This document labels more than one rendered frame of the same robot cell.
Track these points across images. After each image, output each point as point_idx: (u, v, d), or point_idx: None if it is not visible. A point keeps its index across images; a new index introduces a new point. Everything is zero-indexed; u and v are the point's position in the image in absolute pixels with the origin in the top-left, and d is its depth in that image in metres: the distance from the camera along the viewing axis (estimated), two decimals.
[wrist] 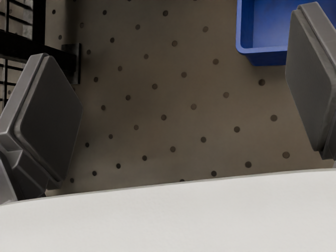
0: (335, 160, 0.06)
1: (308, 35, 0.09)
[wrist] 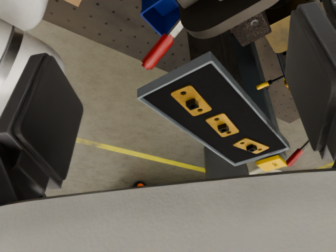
0: (335, 160, 0.06)
1: (308, 35, 0.09)
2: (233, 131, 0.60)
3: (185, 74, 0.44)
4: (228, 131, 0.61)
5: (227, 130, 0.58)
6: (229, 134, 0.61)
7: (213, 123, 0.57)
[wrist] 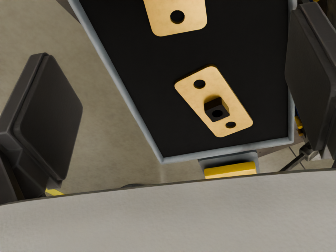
0: (335, 160, 0.06)
1: (308, 35, 0.09)
2: (191, 18, 0.20)
3: None
4: (177, 15, 0.20)
5: None
6: (178, 29, 0.21)
7: None
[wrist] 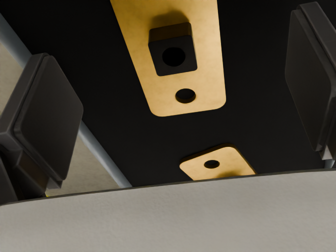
0: (335, 160, 0.06)
1: (308, 35, 0.09)
2: (204, 97, 0.15)
3: None
4: (185, 92, 0.15)
5: (192, 66, 0.12)
6: (186, 108, 0.15)
7: (131, 3, 0.11)
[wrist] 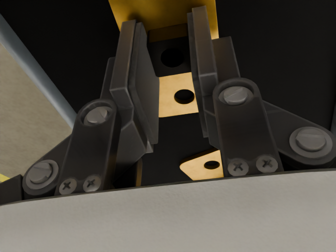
0: (222, 159, 0.07)
1: (189, 35, 0.10)
2: None
3: None
4: (185, 93, 0.15)
5: (190, 67, 0.12)
6: (185, 109, 0.15)
7: (130, 4, 0.11)
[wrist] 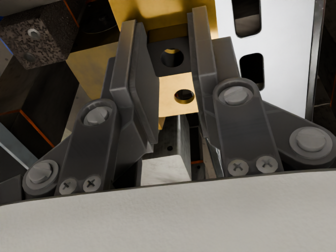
0: (222, 159, 0.07)
1: (189, 35, 0.10)
2: None
3: None
4: None
5: (190, 67, 0.12)
6: (185, 109, 0.15)
7: (130, 4, 0.11)
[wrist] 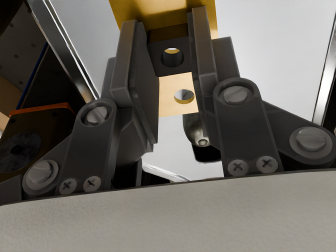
0: (222, 159, 0.07)
1: (189, 35, 0.10)
2: None
3: None
4: None
5: (190, 67, 0.12)
6: (185, 109, 0.15)
7: (130, 4, 0.11)
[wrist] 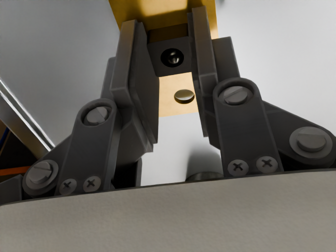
0: (222, 159, 0.07)
1: (189, 35, 0.10)
2: None
3: None
4: None
5: (190, 67, 0.12)
6: (185, 109, 0.15)
7: (130, 4, 0.11)
